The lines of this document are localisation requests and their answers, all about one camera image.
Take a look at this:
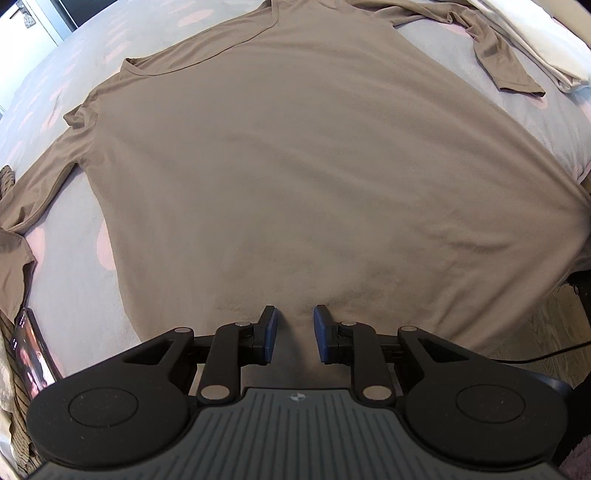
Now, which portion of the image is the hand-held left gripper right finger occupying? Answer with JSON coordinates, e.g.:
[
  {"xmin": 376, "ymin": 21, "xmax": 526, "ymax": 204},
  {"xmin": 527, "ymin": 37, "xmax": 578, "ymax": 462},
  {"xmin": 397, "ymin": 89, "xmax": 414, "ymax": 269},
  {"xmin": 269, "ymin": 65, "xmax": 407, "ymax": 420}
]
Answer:
[{"xmin": 312, "ymin": 304, "xmax": 469, "ymax": 408}]

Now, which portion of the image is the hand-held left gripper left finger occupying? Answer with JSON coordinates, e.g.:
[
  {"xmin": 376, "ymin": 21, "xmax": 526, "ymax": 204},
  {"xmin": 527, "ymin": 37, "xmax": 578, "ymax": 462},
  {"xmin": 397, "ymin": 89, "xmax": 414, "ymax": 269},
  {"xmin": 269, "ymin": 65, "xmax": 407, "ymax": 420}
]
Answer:
[{"xmin": 124, "ymin": 305, "xmax": 280, "ymax": 408}]

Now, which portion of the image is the taupe long-sleeve shirt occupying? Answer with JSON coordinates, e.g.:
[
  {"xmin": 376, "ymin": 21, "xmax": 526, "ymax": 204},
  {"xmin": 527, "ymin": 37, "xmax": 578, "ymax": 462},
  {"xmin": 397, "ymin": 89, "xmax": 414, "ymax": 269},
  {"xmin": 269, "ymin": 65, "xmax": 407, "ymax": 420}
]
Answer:
[{"xmin": 0, "ymin": 0, "xmax": 591, "ymax": 370}]

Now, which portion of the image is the bed with pink-dotted sheet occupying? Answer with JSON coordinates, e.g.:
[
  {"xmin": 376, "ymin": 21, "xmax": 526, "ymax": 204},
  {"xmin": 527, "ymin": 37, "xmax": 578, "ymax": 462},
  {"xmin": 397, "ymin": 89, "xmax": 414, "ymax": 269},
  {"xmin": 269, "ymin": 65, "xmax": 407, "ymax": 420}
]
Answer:
[{"xmin": 0, "ymin": 0, "xmax": 591, "ymax": 462}]

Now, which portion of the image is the black smartphone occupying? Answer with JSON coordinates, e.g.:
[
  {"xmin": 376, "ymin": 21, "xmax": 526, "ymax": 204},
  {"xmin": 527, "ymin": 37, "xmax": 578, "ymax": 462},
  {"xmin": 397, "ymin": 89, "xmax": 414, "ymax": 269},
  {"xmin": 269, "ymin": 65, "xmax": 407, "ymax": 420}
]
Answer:
[{"xmin": 9, "ymin": 307, "xmax": 63, "ymax": 398}]

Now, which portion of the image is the brown striped garment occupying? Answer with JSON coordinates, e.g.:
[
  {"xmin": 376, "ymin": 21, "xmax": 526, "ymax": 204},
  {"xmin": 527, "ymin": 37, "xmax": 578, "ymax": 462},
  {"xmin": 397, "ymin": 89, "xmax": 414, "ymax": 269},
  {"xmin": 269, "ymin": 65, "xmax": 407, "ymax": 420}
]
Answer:
[{"xmin": 0, "ymin": 165, "xmax": 44, "ymax": 478}]

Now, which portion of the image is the white folded garment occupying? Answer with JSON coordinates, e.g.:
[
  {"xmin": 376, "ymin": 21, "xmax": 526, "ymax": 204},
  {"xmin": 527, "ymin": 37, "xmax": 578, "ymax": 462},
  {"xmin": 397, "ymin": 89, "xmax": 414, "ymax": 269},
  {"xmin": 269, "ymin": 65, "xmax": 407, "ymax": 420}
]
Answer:
[{"xmin": 466, "ymin": 0, "xmax": 591, "ymax": 93}]

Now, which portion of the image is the dark sliding wardrobe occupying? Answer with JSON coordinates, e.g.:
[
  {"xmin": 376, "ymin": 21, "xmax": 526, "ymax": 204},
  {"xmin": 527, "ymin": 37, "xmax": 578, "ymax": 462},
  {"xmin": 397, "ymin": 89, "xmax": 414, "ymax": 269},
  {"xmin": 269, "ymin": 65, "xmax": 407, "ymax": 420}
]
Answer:
[{"xmin": 58, "ymin": 0, "xmax": 93, "ymax": 29}]

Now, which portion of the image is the white door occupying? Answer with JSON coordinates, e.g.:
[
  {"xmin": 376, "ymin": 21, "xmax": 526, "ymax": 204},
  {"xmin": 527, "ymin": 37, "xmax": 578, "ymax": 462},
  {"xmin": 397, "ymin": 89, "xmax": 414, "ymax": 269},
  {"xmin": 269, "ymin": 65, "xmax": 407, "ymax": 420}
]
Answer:
[{"xmin": 14, "ymin": 0, "xmax": 70, "ymax": 47}]

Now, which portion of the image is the black cable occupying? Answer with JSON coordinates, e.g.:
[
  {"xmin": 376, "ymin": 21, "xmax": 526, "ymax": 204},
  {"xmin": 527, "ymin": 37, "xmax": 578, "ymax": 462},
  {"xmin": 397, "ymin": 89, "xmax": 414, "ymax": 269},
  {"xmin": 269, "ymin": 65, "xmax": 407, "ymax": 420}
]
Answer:
[{"xmin": 489, "ymin": 339, "xmax": 591, "ymax": 365}]

